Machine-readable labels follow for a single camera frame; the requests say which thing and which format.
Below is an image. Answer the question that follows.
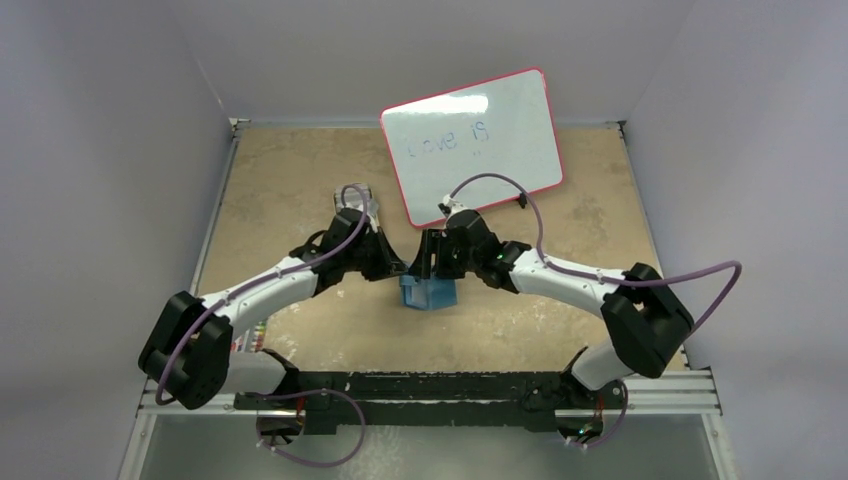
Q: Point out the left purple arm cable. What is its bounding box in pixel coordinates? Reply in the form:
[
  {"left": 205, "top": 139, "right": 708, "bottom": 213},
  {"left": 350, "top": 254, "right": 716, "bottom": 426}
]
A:
[{"left": 154, "top": 183, "right": 371, "bottom": 407}]

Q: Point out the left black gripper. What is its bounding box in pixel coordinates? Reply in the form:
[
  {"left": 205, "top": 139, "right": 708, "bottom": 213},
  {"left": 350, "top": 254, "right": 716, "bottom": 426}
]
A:
[{"left": 343, "top": 227, "right": 408, "bottom": 283}]

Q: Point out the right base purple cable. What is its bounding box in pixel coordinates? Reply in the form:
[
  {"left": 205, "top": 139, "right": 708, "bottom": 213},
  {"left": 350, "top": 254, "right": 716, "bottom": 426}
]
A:
[{"left": 564, "top": 393, "right": 632, "bottom": 452}]

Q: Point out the beige oval tray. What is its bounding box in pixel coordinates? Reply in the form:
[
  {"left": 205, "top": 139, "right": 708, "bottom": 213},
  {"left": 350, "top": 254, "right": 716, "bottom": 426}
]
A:
[{"left": 333, "top": 183, "right": 379, "bottom": 225}]

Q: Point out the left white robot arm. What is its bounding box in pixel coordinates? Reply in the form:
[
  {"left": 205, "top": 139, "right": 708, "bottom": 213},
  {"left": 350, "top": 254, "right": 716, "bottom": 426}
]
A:
[{"left": 138, "top": 208, "right": 407, "bottom": 410}]

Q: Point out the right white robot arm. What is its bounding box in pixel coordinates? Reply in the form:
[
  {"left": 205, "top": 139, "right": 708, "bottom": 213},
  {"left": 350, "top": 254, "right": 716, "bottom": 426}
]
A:
[{"left": 408, "top": 210, "right": 694, "bottom": 407}]

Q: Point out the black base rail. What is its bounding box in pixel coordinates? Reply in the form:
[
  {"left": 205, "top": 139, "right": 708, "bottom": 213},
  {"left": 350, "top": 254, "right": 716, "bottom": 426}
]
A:
[{"left": 233, "top": 367, "right": 626, "bottom": 441}]

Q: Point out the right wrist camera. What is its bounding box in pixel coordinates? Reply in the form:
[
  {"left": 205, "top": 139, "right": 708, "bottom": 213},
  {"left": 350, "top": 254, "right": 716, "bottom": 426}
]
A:
[{"left": 438, "top": 194, "right": 467, "bottom": 219}]

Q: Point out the red framed whiteboard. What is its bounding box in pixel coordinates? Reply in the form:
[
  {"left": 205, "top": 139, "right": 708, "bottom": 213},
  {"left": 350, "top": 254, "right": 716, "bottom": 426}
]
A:
[{"left": 379, "top": 68, "right": 565, "bottom": 228}]

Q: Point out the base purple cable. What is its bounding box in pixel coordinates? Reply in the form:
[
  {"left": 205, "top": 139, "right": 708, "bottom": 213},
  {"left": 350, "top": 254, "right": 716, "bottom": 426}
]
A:
[
  {"left": 254, "top": 388, "right": 368, "bottom": 469},
  {"left": 564, "top": 393, "right": 632, "bottom": 452}
]

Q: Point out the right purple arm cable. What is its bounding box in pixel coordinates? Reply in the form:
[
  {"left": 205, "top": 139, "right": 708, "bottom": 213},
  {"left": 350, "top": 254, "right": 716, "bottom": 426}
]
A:
[{"left": 443, "top": 172, "right": 743, "bottom": 346}]

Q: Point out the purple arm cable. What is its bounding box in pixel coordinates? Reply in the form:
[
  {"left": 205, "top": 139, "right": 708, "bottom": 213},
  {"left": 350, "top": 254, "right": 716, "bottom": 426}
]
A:
[
  {"left": 154, "top": 183, "right": 371, "bottom": 407},
  {"left": 443, "top": 172, "right": 743, "bottom": 346}
]

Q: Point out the colourful marker box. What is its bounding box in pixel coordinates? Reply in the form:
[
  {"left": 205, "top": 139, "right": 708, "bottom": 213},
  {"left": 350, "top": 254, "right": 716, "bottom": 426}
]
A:
[{"left": 231, "top": 320, "right": 268, "bottom": 353}]

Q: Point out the blue leather card holder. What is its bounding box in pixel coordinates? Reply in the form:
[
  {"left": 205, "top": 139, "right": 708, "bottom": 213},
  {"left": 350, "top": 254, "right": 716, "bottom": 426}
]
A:
[{"left": 399, "top": 275, "right": 458, "bottom": 311}]

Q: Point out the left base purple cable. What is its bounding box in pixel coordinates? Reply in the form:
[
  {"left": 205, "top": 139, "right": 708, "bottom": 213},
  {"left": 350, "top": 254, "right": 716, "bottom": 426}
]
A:
[{"left": 254, "top": 388, "right": 368, "bottom": 469}]

